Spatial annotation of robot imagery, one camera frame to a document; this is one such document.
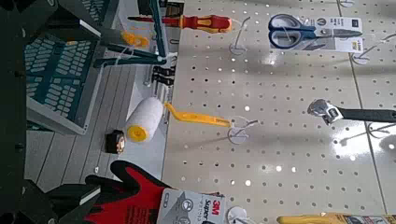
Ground red black work gloves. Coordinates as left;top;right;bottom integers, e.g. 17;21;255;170
83;160;232;224

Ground clear plastic peg hook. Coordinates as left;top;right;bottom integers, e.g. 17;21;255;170
226;116;260;146
350;32;396;65
228;16;252;57
226;205;251;224
339;121;396;147

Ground yellow pliers in packaging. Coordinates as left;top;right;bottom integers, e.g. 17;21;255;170
276;212;396;224

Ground blue scissors on card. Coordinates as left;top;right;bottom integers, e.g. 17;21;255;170
267;13;364;54

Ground black adjustable wrench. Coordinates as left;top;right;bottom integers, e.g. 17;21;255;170
306;98;396;126

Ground red yellow screwdriver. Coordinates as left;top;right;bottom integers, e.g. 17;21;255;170
127;14;233;35

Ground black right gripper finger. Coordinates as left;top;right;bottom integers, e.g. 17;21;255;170
21;178;103;224
24;0;103;41

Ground grey crate with teal handle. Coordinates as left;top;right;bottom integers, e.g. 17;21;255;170
23;0;178;136

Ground yellow handled paint roller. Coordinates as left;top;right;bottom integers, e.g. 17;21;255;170
124;96;233;144

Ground small black round object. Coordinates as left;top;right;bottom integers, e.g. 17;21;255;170
105;129;127;155

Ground beige perforated pegboard panel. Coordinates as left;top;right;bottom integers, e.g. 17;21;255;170
161;0;396;224

